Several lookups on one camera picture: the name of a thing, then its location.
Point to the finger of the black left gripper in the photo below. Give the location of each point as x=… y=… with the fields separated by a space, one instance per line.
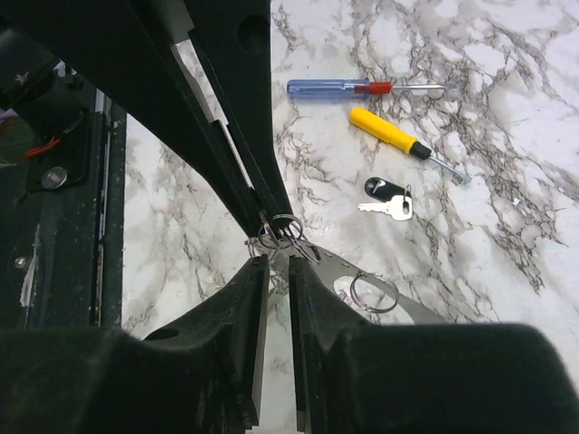
x=232 y=40
x=124 y=50

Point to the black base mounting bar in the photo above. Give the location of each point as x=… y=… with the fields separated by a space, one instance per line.
x=62 y=220

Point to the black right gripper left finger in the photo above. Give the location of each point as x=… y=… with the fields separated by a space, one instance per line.
x=201 y=373

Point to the yellow handled tool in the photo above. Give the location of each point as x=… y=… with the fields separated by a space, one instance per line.
x=390 y=134

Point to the blue red screwdriver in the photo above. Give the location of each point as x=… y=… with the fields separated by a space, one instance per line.
x=353 y=88

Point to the black key tag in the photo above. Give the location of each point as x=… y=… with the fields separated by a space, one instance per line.
x=382 y=190

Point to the silver key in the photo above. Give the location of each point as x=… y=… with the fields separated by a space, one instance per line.
x=399 y=208

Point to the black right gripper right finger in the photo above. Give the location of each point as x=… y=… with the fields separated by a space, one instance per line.
x=352 y=376

